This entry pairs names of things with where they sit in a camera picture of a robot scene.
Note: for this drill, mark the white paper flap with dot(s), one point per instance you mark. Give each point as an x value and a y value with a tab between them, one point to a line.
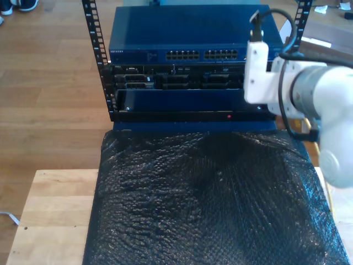
284	30

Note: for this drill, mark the brown cardboard monitor box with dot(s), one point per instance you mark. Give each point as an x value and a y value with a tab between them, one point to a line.
325	30

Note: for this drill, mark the white paper scrap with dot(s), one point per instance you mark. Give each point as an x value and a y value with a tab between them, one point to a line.
344	6
320	9

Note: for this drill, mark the small black object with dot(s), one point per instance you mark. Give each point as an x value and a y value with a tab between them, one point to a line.
348	15

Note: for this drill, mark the black rack shelf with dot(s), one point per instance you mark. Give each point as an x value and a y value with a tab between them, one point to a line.
179	102

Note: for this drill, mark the black rack server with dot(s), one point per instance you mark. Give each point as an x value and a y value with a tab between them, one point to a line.
171	80

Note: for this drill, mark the black bubble-wrap mat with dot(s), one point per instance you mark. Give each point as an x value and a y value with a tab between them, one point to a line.
193	207

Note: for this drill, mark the dark blue shoe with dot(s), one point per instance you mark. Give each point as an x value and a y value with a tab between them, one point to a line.
29	5

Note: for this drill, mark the white shoe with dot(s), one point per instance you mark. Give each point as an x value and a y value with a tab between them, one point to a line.
7	9
1	20

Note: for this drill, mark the white flat strip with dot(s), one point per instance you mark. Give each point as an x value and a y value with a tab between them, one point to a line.
11	216

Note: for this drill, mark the black perforated rack post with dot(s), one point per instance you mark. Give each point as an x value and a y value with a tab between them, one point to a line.
303	13
95	33

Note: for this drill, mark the blue rack base plate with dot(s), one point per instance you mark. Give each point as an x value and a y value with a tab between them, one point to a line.
193	126

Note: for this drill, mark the blue network switch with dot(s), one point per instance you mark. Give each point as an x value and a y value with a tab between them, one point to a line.
179	27

